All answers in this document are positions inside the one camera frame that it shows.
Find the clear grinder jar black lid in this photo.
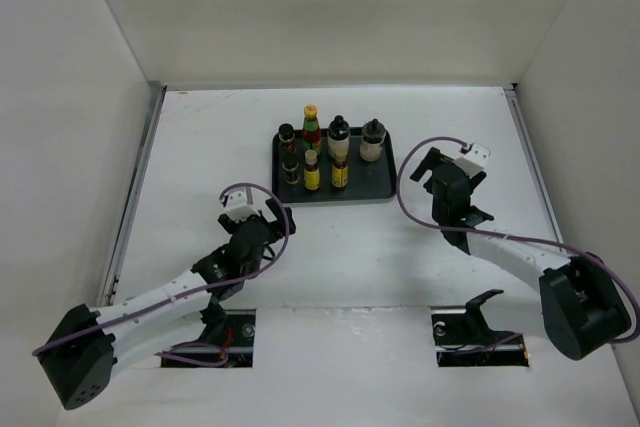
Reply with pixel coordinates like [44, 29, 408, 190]
[360, 118, 386, 162]

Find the left aluminium table rail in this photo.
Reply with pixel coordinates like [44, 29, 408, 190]
[95, 81, 167, 306]

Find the white shaker black cap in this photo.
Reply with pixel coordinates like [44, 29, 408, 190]
[327, 115, 350, 158]

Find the black rectangular tray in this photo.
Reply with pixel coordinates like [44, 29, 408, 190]
[271, 127, 397, 204]

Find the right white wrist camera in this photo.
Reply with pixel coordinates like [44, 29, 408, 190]
[454, 143, 491, 177]

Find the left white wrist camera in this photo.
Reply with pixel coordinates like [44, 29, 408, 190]
[220, 187, 258, 223]

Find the yellow sauce bottle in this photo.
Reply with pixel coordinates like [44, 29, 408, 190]
[304, 149, 320, 192]
[331, 156, 349, 190]

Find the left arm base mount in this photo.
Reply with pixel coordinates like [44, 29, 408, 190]
[160, 310, 256, 369]

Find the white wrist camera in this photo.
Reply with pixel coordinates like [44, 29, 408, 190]
[454, 143, 491, 177]
[220, 187, 258, 223]

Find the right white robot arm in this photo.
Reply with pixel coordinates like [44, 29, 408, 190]
[410, 143, 639, 360]

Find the black-capped spice jar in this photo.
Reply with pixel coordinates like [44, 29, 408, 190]
[281, 152, 300, 185]
[278, 123, 296, 154]

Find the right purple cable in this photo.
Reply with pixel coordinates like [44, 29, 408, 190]
[396, 135, 640, 353]

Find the right aluminium table rail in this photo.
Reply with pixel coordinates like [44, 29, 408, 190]
[503, 85, 563, 241]

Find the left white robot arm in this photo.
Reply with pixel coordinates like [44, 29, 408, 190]
[34, 190, 296, 410]

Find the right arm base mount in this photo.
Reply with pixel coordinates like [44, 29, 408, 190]
[431, 289, 529, 368]

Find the red chili sauce bottle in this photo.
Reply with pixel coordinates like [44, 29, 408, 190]
[302, 104, 322, 155]

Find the aluminium table rail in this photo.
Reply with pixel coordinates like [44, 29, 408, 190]
[503, 85, 563, 241]
[95, 81, 167, 306]

